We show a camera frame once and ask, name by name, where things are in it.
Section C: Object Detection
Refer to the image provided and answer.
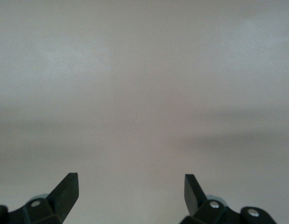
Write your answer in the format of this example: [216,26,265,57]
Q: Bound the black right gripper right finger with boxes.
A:
[180,174,243,224]

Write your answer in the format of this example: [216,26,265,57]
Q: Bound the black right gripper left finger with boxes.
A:
[7,173,79,224]

